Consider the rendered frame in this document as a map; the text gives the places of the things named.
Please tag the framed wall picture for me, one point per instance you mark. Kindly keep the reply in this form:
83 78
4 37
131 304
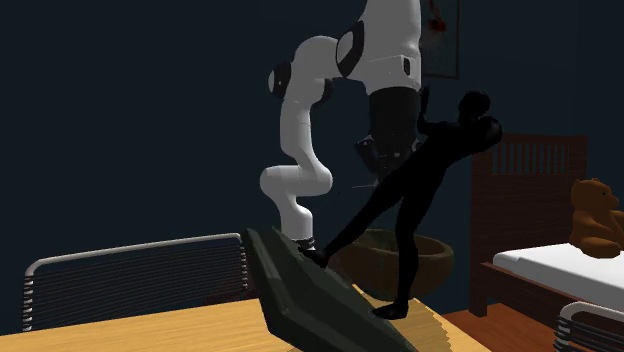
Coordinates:
446 44

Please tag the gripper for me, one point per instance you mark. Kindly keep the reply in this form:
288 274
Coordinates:
392 122

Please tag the dark green flat slab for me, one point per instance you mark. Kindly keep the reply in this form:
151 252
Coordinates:
302 297

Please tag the black human figure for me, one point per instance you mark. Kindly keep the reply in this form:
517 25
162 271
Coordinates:
419 180

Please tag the wooden table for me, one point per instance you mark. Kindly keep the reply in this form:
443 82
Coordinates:
170 331

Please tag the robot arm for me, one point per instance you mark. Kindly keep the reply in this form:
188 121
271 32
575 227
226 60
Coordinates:
297 131

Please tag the brown wooden bowl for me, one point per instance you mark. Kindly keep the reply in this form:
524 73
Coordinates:
375 263

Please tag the wooden bed with white mattress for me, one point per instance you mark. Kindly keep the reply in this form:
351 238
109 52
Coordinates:
516 204

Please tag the brown teddy bear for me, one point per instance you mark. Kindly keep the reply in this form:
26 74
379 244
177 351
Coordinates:
592 219

